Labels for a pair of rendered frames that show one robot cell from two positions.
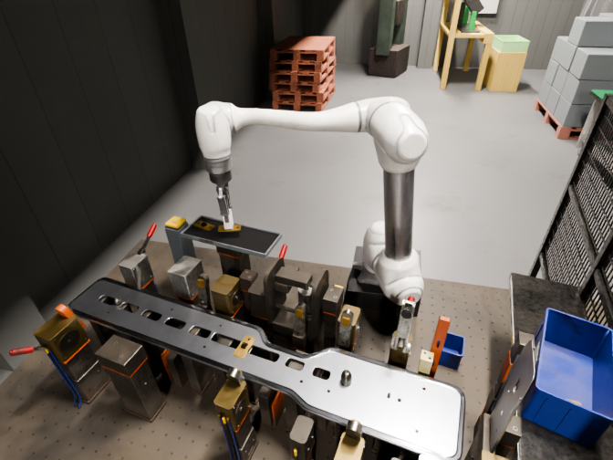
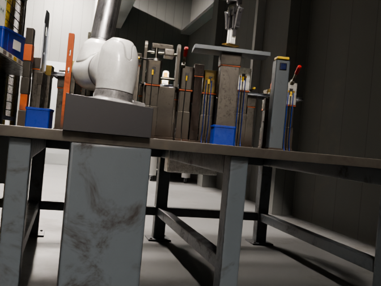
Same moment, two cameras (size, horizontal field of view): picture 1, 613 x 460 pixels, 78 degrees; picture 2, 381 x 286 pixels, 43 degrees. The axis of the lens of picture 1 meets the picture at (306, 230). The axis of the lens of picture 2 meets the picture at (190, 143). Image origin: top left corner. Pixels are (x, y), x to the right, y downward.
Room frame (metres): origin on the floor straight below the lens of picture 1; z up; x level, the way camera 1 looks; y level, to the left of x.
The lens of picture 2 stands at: (3.17, -0.98, 0.69)
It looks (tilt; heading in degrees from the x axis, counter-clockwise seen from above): 0 degrees down; 151
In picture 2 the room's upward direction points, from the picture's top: 5 degrees clockwise
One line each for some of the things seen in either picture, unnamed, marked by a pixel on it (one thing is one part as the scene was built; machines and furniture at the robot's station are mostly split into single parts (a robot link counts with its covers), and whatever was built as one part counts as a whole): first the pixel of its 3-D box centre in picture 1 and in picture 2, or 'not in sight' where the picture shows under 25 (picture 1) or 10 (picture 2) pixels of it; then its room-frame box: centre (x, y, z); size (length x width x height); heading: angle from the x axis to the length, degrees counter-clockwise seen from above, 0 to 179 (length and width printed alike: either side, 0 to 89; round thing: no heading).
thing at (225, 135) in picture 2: not in sight; (222, 135); (1.27, 0.23, 0.75); 0.11 x 0.10 x 0.09; 67
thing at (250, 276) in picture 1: (254, 312); (195, 103); (1.02, 0.21, 0.90); 0.05 x 0.05 x 0.40; 67
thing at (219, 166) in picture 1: (218, 162); not in sight; (1.18, 0.29, 1.46); 0.09 x 0.09 x 0.06
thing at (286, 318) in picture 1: (298, 320); (158, 91); (0.93, 0.04, 0.95); 0.18 x 0.13 x 0.49; 67
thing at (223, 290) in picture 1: (233, 318); (207, 107); (1.01, 0.29, 0.89); 0.12 x 0.08 x 0.38; 157
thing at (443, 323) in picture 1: (430, 372); (67, 81); (0.71, -0.37, 0.95); 0.03 x 0.01 x 0.50; 67
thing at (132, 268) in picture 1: (147, 290); (287, 117); (1.18, 0.68, 0.88); 0.12 x 0.07 x 0.36; 157
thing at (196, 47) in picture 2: (231, 235); (230, 52); (1.18, 0.29, 1.16); 0.37 x 0.14 x 0.02; 67
